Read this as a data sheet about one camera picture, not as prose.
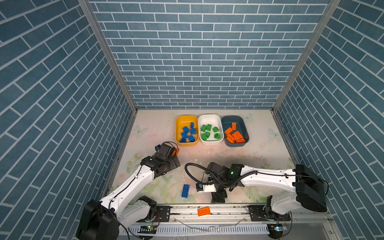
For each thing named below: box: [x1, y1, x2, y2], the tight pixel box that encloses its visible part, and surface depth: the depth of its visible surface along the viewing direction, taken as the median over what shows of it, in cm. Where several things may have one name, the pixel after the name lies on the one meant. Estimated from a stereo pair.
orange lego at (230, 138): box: [226, 133, 235, 143], surface depth 104 cm
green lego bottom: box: [214, 133, 222, 139], surface depth 104 cm
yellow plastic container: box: [175, 115, 200, 147], surface depth 107 cm
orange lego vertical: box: [231, 122, 237, 131], surface depth 110 cm
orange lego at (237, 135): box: [231, 131, 243, 141], surface depth 107 cm
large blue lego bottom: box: [181, 184, 190, 199], surface depth 82 cm
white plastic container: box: [198, 114, 224, 146], surface depth 107 cm
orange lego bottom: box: [197, 206, 211, 217], surface depth 76 cm
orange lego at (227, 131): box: [224, 127, 233, 135], surface depth 107 cm
